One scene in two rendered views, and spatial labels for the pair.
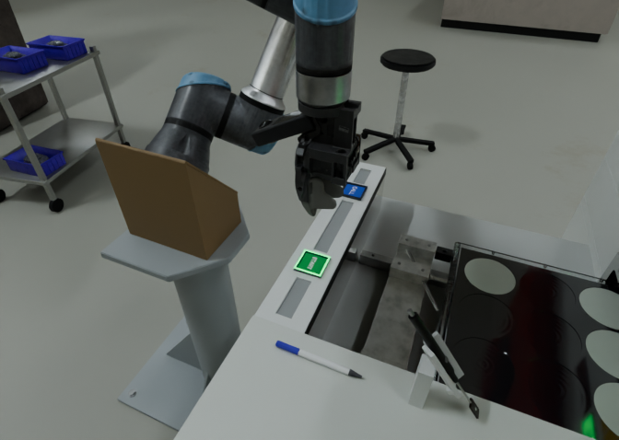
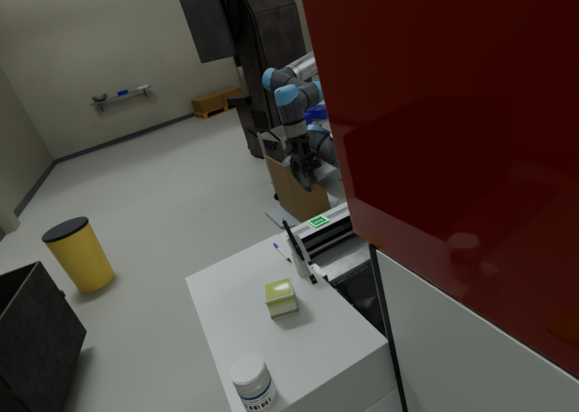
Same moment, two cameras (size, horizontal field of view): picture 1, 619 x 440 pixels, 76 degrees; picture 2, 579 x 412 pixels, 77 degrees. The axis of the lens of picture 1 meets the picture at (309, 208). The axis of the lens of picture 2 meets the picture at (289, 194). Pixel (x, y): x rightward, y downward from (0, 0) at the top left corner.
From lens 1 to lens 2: 0.88 m
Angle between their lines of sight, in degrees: 44
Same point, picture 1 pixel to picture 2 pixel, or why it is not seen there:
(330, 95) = (289, 133)
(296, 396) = (264, 260)
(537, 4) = not seen: outside the picture
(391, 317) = (348, 259)
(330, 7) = (280, 100)
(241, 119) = (326, 148)
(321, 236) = (335, 211)
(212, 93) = (314, 134)
